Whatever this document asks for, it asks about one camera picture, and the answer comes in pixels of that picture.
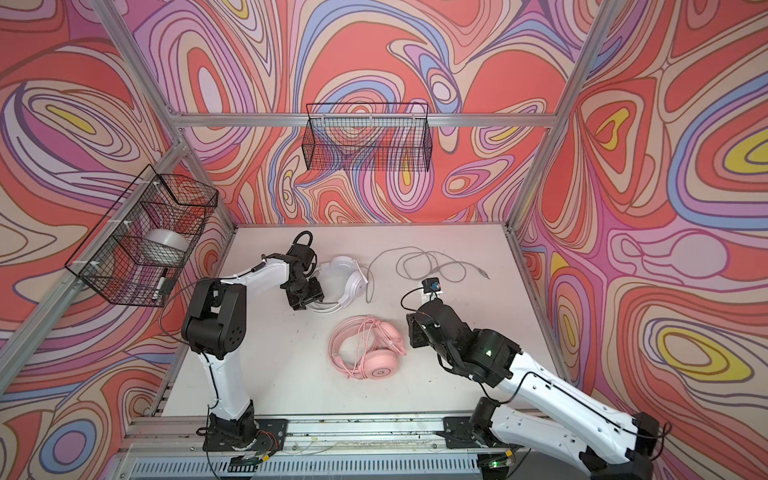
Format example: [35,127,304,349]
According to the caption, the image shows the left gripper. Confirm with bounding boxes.
[286,275,326,310]

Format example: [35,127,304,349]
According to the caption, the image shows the pink headphone cable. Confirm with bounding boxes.
[333,317,407,373]

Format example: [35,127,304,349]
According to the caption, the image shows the pink cat-ear headphones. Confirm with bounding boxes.
[327,315,407,381]

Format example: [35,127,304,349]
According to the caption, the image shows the white headphones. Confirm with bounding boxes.
[307,256,368,314]

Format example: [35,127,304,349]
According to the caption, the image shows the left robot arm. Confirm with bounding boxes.
[181,245,323,454]

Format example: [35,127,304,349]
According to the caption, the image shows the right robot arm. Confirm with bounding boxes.
[406,298,670,479]

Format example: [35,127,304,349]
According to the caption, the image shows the white tape roll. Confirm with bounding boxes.
[141,229,190,267]

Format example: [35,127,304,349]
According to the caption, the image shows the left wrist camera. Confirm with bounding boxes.
[287,230,317,274]

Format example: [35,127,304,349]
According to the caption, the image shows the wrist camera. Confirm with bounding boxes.
[287,230,317,274]
[421,277,442,302]

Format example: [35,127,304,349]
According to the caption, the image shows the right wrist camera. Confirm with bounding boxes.
[421,277,442,302]

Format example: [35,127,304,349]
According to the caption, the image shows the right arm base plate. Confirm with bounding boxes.
[435,416,520,451]

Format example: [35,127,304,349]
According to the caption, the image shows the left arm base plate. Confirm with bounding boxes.
[203,416,288,454]

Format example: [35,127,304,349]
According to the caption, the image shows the rear black wire basket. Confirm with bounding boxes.
[301,101,433,173]

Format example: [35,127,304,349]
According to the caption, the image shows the black wire basket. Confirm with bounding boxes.
[301,101,433,173]
[65,166,219,308]

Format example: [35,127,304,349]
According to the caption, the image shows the left black wire basket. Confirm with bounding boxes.
[65,166,219,308]

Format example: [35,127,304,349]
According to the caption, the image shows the aluminium front rail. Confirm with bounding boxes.
[118,409,587,458]

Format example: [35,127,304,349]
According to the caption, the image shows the slotted grey cable duct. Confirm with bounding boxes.
[116,454,481,479]

